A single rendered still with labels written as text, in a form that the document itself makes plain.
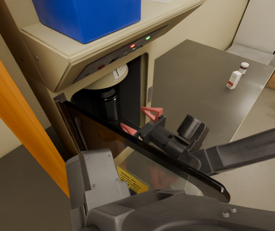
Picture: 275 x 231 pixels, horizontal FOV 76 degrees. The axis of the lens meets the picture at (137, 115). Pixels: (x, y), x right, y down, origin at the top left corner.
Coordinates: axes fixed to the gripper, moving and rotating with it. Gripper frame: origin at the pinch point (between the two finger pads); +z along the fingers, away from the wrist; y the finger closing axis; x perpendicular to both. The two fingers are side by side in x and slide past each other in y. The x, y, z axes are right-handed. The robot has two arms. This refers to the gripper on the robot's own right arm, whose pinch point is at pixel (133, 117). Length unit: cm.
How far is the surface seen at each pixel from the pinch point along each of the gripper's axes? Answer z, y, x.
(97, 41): -9.3, 15.1, -33.6
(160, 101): 11.5, -33.7, 24.8
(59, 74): -6.4, 19.5, -30.0
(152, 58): 2.1, -10.6, -15.8
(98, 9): -8.9, 14.0, -36.6
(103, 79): 4.6, 5.6, -16.0
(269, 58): -11, -268, 90
